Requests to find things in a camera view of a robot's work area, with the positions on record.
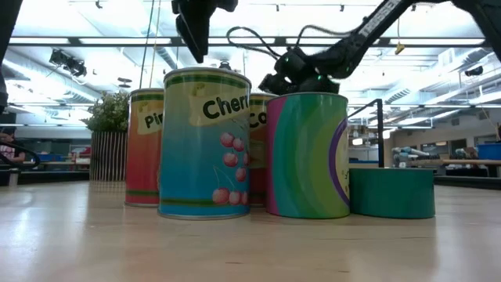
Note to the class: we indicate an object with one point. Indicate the wooden shelf black metal frame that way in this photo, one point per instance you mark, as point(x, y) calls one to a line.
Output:
point(379, 133)

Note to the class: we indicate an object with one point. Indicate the person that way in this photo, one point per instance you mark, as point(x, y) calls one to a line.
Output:
point(8, 150)

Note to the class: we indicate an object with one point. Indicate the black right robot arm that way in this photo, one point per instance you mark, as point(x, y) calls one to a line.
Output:
point(372, 27)

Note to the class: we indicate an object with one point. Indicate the rainbow striped green can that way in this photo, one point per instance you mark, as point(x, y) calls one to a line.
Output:
point(305, 156)

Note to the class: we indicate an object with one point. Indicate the background wooden workbench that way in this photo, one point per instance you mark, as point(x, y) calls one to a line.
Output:
point(469, 161)

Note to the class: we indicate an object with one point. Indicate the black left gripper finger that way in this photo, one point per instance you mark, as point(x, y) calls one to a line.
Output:
point(195, 35)

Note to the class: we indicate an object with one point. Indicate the black ceiling-mounted device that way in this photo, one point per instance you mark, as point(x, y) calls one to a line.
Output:
point(68, 62)
point(473, 71)

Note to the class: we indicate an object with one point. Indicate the orange corn label can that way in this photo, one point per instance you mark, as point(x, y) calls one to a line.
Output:
point(258, 117)

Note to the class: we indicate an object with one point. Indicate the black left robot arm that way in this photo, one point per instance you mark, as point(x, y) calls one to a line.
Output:
point(8, 15)

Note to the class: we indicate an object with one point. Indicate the short teal can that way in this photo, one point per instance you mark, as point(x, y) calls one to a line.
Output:
point(391, 194)

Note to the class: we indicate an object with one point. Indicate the blue storage bin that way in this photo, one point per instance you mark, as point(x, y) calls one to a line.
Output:
point(489, 150)

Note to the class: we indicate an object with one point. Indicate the green plant in striped pot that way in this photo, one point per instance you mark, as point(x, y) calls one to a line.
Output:
point(109, 156)

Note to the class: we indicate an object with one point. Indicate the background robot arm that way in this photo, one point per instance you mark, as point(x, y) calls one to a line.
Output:
point(405, 152)

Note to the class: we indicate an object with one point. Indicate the yellow hanging tag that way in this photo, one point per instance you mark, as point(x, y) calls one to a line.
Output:
point(399, 48)

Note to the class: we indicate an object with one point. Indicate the blue cherries label can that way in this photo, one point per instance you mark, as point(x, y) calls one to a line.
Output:
point(195, 164)

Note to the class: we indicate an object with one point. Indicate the orange pineapple label can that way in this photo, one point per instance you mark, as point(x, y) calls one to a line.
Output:
point(143, 164)

